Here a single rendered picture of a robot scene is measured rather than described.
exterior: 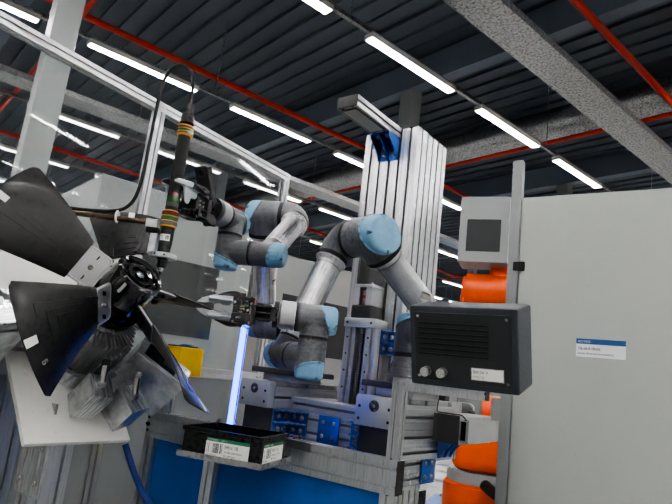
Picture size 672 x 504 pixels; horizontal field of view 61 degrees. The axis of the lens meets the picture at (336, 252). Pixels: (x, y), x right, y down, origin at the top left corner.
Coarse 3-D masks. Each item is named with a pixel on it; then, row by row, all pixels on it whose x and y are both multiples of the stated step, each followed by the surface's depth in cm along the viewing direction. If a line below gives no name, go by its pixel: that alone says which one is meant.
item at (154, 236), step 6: (150, 222) 148; (156, 222) 148; (150, 228) 147; (156, 228) 147; (150, 234) 147; (156, 234) 147; (150, 240) 147; (156, 240) 147; (150, 246) 146; (156, 246) 148; (150, 252) 145; (156, 252) 144; (162, 252) 144; (156, 258) 148; (168, 258) 146; (174, 258) 146
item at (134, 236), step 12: (144, 216) 165; (96, 228) 156; (108, 228) 156; (120, 228) 156; (132, 228) 157; (144, 228) 158; (108, 240) 152; (120, 240) 152; (132, 240) 152; (144, 240) 153; (108, 252) 148; (120, 252) 148; (132, 252) 147; (144, 252) 148
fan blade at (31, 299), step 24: (24, 288) 106; (48, 288) 111; (72, 288) 117; (24, 312) 105; (48, 312) 110; (72, 312) 116; (96, 312) 125; (24, 336) 104; (48, 336) 109; (72, 336) 117; (72, 360) 117; (48, 384) 108
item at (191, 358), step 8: (176, 352) 181; (184, 352) 181; (192, 352) 184; (200, 352) 187; (184, 360) 181; (192, 360) 184; (200, 360) 186; (192, 368) 184; (200, 368) 186; (192, 376) 184
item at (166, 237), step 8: (192, 104) 156; (184, 112) 154; (184, 120) 153; (192, 120) 154; (160, 232) 148; (168, 232) 147; (160, 240) 147; (168, 240) 147; (160, 248) 146; (168, 248) 147; (160, 264) 146
